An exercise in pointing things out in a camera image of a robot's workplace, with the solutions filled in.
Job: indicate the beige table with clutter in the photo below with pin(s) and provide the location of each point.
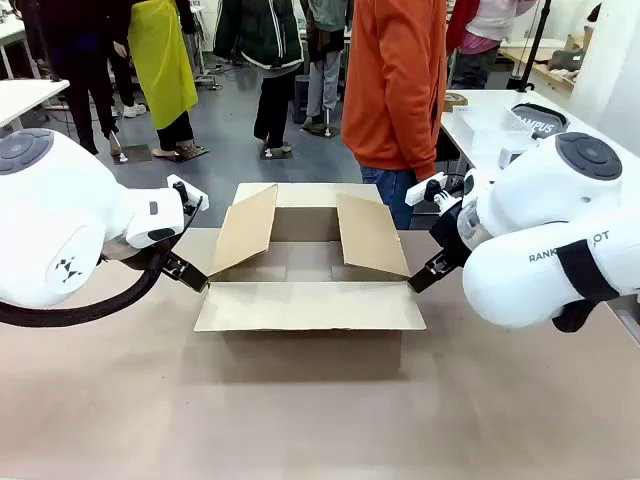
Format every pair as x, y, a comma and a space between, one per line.
555, 62

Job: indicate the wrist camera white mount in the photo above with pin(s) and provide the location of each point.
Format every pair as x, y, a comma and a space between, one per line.
187, 192
425, 190

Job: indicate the long white table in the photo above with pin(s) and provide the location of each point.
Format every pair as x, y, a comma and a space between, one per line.
25, 97

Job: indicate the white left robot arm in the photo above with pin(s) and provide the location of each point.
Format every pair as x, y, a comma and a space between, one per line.
50, 210

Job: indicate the white table with bag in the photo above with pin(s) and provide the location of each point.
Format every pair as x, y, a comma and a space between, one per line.
485, 102

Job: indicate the person in red jacket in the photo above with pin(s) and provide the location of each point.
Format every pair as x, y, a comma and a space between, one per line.
480, 45

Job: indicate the mannequin in grey trousers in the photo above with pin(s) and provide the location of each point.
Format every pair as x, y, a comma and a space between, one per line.
325, 75

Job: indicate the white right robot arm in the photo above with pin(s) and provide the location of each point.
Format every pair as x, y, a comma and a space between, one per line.
540, 210

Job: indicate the clear plastic container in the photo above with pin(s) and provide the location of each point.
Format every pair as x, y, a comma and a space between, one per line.
492, 137

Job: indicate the person in orange sweater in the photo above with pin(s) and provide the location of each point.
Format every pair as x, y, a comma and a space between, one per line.
390, 90

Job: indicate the mannequin in yellow apron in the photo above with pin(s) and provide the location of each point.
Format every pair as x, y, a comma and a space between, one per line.
160, 65

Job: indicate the brown tape roll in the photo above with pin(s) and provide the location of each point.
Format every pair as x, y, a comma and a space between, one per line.
455, 100

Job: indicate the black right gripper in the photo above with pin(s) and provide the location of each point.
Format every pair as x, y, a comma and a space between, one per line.
450, 232

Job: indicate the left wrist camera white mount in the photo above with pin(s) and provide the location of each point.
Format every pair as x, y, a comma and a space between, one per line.
187, 192

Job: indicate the black bag with white print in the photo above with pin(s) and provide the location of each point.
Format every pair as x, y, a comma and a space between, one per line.
542, 120

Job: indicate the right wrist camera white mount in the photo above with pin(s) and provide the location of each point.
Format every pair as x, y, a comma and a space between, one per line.
425, 190

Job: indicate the brown cardboard box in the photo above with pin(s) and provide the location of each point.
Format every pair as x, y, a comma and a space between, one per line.
310, 305

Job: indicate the black tripod pole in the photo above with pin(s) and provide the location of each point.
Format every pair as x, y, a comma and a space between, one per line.
535, 45

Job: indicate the mannequin in dark green jacket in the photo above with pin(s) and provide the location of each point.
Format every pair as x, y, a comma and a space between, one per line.
270, 45

